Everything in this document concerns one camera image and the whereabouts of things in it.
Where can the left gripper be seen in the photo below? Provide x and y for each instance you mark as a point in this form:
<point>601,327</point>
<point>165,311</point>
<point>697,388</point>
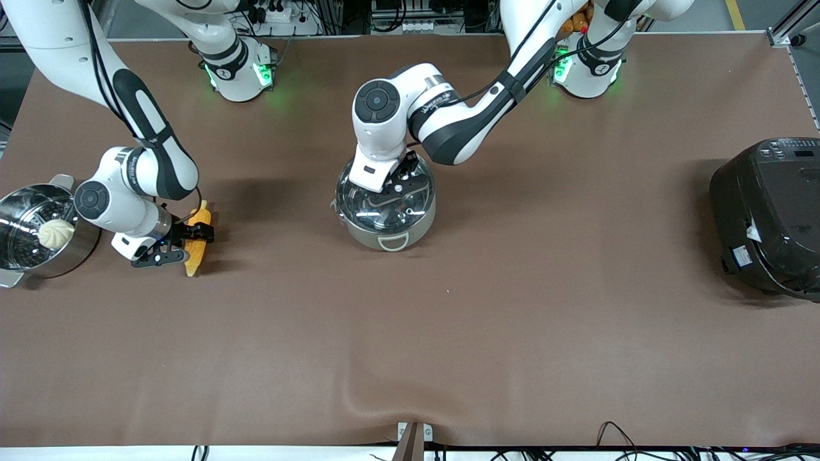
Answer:
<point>407,169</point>

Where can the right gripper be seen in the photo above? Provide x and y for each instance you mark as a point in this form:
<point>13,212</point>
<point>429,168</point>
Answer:
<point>180,232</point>

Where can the yellow corn cob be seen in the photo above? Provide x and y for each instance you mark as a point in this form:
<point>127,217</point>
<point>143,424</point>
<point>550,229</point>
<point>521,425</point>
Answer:
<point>195,262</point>

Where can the glass pot lid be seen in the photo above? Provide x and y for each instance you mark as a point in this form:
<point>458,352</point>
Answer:
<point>355,211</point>

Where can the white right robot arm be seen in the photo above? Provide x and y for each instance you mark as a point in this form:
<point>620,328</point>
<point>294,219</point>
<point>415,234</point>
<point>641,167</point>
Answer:
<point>154,147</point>

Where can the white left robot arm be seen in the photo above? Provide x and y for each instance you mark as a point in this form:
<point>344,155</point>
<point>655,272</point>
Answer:
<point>448,121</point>

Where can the steel cooking pot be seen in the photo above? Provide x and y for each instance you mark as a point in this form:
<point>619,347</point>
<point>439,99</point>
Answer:
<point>365,238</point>

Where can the steel steamer pot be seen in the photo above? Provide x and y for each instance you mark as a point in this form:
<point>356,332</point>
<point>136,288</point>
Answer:
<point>83,240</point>

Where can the white steamed bun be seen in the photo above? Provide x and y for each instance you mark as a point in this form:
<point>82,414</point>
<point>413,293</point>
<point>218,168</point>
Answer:
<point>56,234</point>

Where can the brown table cloth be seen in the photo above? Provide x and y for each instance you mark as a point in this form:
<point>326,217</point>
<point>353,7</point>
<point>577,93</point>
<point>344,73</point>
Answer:
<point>410,346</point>

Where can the bag of orange buns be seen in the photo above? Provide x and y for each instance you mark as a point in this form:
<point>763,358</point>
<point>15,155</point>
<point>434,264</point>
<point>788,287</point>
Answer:
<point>573,22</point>

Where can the black rice cooker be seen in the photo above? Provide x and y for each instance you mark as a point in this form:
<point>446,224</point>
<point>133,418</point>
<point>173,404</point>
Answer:
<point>769,218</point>

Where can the metal table bracket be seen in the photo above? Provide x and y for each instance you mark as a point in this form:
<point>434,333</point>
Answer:
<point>414,435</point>

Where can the aluminium frame profile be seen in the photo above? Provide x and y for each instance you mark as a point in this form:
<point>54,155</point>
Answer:
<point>791,29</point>

